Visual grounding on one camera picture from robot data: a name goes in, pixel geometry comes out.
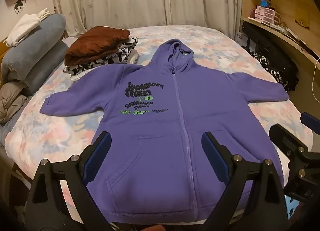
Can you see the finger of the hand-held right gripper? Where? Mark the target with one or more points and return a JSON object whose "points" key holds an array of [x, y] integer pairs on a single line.
{"points": [[311, 119], [287, 141]]}

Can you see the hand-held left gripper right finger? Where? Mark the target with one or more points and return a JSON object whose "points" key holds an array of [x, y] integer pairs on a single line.
{"points": [[215, 161]]}

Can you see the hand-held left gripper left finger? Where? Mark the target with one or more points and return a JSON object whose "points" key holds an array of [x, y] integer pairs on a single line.
{"points": [[100, 156]]}

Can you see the purple zip hoodie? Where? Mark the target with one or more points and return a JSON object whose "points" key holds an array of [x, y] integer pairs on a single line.
{"points": [[155, 146]]}

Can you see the pastel cat print blanket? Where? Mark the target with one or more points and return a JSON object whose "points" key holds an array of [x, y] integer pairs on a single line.
{"points": [[62, 131]]}

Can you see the black white patterned cloth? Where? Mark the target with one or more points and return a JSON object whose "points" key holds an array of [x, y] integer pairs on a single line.
{"points": [[260, 58]]}

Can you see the carved wooden ornament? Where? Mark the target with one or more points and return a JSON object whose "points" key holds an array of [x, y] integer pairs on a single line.
{"points": [[302, 22]]}

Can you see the white quilted jacket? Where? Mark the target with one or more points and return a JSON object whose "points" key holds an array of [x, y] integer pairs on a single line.
{"points": [[133, 57]]}

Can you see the blue-grey pillow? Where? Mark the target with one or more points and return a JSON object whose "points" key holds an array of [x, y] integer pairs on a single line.
{"points": [[32, 46], [47, 66]]}

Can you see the beige duvet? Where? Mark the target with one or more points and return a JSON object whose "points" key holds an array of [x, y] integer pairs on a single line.
{"points": [[12, 98]]}

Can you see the white labelled box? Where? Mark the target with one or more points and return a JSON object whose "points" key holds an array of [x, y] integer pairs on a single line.
{"points": [[240, 37]]}

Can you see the black white striped garment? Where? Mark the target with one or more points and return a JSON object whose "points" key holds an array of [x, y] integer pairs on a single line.
{"points": [[125, 46]]}

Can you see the pink drawer organizer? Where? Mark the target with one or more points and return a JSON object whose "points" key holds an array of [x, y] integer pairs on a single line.
{"points": [[266, 16]]}

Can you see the brown folded garment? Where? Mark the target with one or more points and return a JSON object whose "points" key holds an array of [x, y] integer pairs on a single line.
{"points": [[97, 41]]}

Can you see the wooden shelf unit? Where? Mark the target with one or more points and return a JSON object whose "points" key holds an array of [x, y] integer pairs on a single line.
{"points": [[287, 1]]}

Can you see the small blue box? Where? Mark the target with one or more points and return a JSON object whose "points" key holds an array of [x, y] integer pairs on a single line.
{"points": [[265, 3]]}

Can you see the wooden headboard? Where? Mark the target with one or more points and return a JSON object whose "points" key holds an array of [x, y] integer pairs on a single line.
{"points": [[2, 48]]}

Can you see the white folded garment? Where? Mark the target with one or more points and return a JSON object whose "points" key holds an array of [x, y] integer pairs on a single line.
{"points": [[22, 26]]}

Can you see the face wall sticker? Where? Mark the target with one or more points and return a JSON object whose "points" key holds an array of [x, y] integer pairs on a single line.
{"points": [[19, 8]]}

